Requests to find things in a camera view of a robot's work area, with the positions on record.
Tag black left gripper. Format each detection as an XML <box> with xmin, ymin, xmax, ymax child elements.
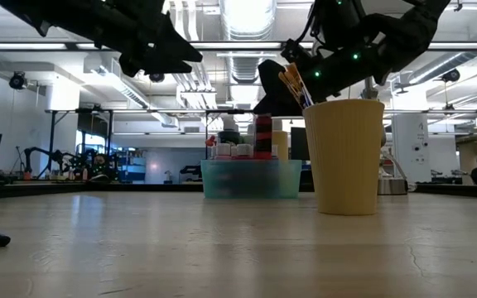
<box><xmin>93</xmin><ymin>0</ymin><xmax>204</xmax><ymax>78</ymax></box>

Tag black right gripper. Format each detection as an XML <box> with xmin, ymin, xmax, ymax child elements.
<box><xmin>253</xmin><ymin>39</ymin><xmax>384</xmax><ymax>117</ymax></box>

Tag small magenta paint bottle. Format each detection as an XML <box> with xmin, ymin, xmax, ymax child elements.
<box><xmin>254</xmin><ymin>114</ymin><xmax>273</xmax><ymax>161</ymax></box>

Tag gray paint bottle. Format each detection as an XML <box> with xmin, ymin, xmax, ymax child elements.
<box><xmin>217</xmin><ymin>118</ymin><xmax>243</xmax><ymax>146</ymax></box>

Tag small crimson paint bottle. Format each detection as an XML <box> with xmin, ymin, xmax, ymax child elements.
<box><xmin>215</xmin><ymin>142</ymin><xmax>232</xmax><ymax>161</ymax></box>

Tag yellow plastic cup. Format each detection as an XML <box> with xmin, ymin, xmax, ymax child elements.
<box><xmin>303</xmin><ymin>99</ymin><xmax>386</xmax><ymax>216</ymax></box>

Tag bottles in bin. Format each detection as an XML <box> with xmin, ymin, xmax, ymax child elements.
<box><xmin>204</xmin><ymin>108</ymin><xmax>269</xmax><ymax>161</ymax></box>

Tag black overhead crossbar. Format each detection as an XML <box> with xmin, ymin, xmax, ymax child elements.
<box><xmin>0</xmin><ymin>40</ymin><xmax>477</xmax><ymax>53</ymax></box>

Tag small red fixture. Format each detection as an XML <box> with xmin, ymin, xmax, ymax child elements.
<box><xmin>205</xmin><ymin>135</ymin><xmax>219</xmax><ymax>161</ymax></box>

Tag teal plastic bin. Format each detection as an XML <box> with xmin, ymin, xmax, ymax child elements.
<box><xmin>200</xmin><ymin>159</ymin><xmax>303</xmax><ymax>200</ymax></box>

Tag shelf with blue bins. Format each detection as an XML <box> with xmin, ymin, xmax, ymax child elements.
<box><xmin>116</xmin><ymin>151</ymin><xmax>147</xmax><ymax>183</ymax></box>

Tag silver lamp with white shade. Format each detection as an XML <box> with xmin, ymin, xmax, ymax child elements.
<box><xmin>360</xmin><ymin>76</ymin><xmax>408</xmax><ymax>195</ymax></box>

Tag black background robot arms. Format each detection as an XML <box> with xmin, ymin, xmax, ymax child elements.
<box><xmin>22</xmin><ymin>147</ymin><xmax>94</xmax><ymax>180</ymax></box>

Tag black background gantry frame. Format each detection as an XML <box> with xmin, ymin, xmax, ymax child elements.
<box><xmin>44</xmin><ymin>108</ymin><xmax>115</xmax><ymax>179</ymax></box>

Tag black aluminium table frame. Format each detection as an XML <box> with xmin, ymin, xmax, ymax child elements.
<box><xmin>0</xmin><ymin>180</ymin><xmax>477</xmax><ymax>200</ymax></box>

